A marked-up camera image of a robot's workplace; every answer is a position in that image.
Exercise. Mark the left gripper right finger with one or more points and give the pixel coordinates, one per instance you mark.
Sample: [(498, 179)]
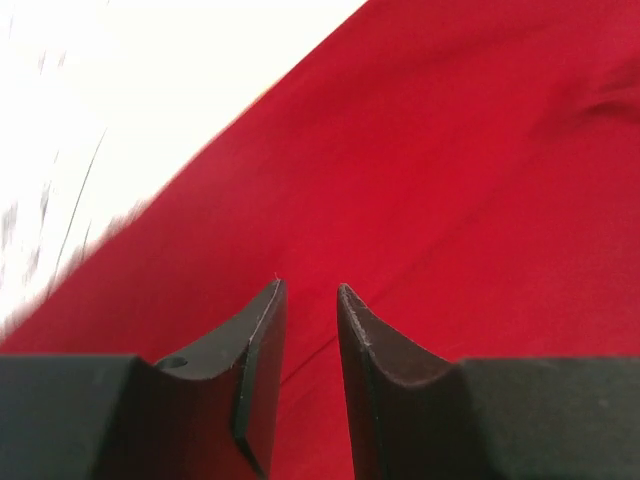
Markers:
[(414, 415)]

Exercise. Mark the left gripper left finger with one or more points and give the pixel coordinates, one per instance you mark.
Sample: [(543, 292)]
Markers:
[(207, 411)]

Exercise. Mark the floral table mat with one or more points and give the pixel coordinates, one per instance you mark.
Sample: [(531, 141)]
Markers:
[(103, 102)]

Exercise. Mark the red garment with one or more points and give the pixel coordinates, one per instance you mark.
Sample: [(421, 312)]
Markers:
[(470, 168)]

